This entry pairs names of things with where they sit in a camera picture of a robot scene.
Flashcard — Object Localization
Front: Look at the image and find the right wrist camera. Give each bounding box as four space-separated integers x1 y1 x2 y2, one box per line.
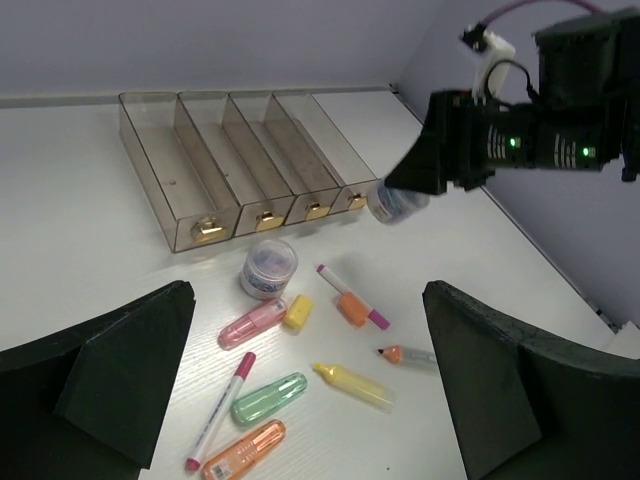
460 24 516 102

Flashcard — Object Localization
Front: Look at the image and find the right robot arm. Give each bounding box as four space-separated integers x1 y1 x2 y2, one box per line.
383 2 639 196

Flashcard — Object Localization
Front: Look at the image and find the pink marker pen upper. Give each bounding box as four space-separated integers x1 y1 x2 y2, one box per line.
316 264 390 330

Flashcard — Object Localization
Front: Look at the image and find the orange highlighter cap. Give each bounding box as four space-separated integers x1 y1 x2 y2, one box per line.
338 292 371 328

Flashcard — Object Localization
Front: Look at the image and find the pink marker pen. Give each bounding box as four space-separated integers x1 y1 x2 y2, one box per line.
184 352 256 474
316 264 390 330

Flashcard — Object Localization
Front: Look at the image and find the yellow highlighter cap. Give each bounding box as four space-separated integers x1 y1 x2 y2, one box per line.
283 294 313 330

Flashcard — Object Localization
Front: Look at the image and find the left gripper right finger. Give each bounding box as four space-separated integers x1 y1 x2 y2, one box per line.
423 280 639 479

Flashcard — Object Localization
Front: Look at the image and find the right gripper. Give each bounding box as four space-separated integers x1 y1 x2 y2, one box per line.
384 90 542 195

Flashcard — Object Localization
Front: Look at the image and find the pink marker pen lower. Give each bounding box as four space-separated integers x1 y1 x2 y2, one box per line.
184 352 256 474

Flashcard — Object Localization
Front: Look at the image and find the green correction tape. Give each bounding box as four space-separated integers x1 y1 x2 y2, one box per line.
231 372 308 428

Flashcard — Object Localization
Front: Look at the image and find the orange tipped clear highlighter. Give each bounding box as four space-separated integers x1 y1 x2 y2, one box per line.
377 345 438 371

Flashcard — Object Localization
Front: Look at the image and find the yellow highlighter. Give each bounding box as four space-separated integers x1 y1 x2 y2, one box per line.
313 363 395 413

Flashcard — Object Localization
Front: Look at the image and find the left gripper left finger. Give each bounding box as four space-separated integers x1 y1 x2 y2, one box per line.
1 281 195 479

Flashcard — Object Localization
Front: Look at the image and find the clear drawer bin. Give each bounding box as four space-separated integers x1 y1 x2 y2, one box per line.
275 91 377 214
118 92 241 253
178 91 294 236
231 91 340 225

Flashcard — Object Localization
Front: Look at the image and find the clear jar of paper clips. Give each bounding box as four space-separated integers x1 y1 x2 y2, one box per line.
239 239 299 300

